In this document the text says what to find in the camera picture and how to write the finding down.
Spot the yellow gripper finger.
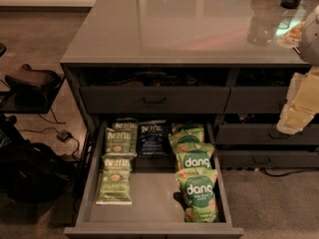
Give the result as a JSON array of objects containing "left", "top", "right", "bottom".
[{"left": 276, "top": 105, "right": 314, "bottom": 134}]

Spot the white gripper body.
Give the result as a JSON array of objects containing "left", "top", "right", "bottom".
[{"left": 287, "top": 67, "right": 319, "bottom": 115}]

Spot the green jalapeno chip bag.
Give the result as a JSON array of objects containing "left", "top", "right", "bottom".
[
  {"left": 96, "top": 154, "right": 133, "bottom": 205},
  {"left": 105, "top": 127, "right": 134, "bottom": 155}
]

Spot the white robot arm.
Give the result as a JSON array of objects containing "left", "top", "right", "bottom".
[{"left": 277, "top": 6, "right": 319, "bottom": 134}]

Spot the grey bottom right drawer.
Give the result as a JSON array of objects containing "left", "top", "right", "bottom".
[{"left": 217, "top": 150, "right": 319, "bottom": 168}]

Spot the grey top right drawer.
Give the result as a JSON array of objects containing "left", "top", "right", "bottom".
[{"left": 224, "top": 87, "right": 288, "bottom": 114}]

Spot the grey middle right drawer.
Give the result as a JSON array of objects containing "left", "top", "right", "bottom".
[{"left": 215, "top": 123, "right": 319, "bottom": 145}]

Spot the green dang chip bag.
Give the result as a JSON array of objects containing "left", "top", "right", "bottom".
[
  {"left": 171, "top": 122, "right": 203, "bottom": 133},
  {"left": 175, "top": 167, "right": 217, "bottom": 223},
  {"left": 168, "top": 128, "right": 204, "bottom": 148},
  {"left": 174, "top": 142, "right": 214, "bottom": 170}
]

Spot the rear green dang chip bag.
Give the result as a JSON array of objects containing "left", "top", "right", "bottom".
[{"left": 171, "top": 122, "right": 203, "bottom": 133}]

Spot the front green dang chip bag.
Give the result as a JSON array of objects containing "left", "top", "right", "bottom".
[{"left": 175, "top": 167, "right": 217, "bottom": 223}]

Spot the grey counter cabinet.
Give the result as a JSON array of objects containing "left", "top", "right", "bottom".
[{"left": 62, "top": 0, "right": 319, "bottom": 239}]

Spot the blue kettle chip bag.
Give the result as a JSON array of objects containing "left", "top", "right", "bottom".
[{"left": 138, "top": 119, "right": 169, "bottom": 158}]

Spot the rear green kettle chip bag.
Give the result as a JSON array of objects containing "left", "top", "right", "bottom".
[{"left": 112, "top": 118, "right": 139, "bottom": 155}]

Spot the open grey middle drawer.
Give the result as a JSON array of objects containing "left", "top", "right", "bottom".
[{"left": 65, "top": 131, "right": 243, "bottom": 239}]

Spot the grey top left drawer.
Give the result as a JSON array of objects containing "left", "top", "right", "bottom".
[{"left": 79, "top": 86, "right": 230, "bottom": 114}]

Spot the checkered marker board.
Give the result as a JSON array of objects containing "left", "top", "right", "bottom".
[{"left": 277, "top": 21, "right": 305, "bottom": 49}]

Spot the black power adapter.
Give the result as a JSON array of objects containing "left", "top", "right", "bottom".
[{"left": 57, "top": 129, "right": 71, "bottom": 142}]

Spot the black backpack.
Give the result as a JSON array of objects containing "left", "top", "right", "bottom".
[{"left": 0, "top": 142, "right": 76, "bottom": 203}]

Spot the black floor cable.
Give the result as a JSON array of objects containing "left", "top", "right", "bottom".
[{"left": 18, "top": 111, "right": 82, "bottom": 161}]

